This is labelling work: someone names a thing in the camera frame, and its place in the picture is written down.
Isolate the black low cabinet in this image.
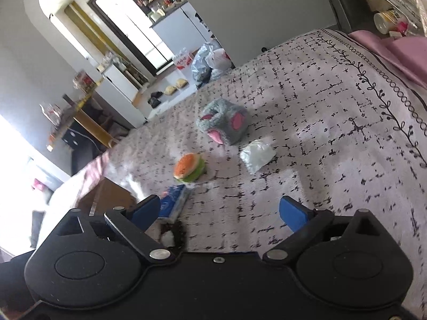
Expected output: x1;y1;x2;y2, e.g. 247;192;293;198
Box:
62;120;101;177

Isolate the round table with gold edge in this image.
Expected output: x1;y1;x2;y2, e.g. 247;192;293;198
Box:
46;93;118;152

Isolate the grey plastic bag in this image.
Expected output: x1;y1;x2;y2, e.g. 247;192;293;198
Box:
191;40;221;85

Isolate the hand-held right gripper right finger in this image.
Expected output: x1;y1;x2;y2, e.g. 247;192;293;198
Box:
262;195;398;265

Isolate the white kitchen cabinet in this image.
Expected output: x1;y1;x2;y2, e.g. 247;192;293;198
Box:
150;2;215;58

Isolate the dark grey board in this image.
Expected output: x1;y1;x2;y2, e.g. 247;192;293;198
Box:
317;0;377;34

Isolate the black framed glass door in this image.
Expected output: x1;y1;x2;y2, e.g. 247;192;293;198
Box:
88;0;175;78

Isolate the pack of water bottles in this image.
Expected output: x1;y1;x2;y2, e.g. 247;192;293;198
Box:
172;48;195;71

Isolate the white plastic bag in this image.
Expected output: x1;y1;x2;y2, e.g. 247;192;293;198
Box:
205;48;232;71

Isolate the small white jar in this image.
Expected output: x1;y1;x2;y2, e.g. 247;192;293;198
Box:
374;9;406;34

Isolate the white plastic packet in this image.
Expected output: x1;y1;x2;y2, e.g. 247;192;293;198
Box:
240;139;277;174

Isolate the grey plush mouse toy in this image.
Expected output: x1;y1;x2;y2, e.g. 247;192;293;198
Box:
196;99;248;146

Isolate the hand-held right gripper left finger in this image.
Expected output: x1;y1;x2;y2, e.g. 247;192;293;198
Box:
53;195;176;265

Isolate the blue tissue packet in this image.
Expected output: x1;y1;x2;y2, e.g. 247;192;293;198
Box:
157;184;194;224

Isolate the brown cardboard box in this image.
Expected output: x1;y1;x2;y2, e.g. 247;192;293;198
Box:
78;177;139;218

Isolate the plush burger toy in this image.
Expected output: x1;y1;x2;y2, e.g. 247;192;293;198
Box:
173;153;206;184

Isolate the dark hair scrunchie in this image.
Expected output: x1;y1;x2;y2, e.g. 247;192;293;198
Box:
159;222;188;251

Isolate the black and white printed blanket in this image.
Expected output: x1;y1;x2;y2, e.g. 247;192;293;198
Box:
110;28;427;254

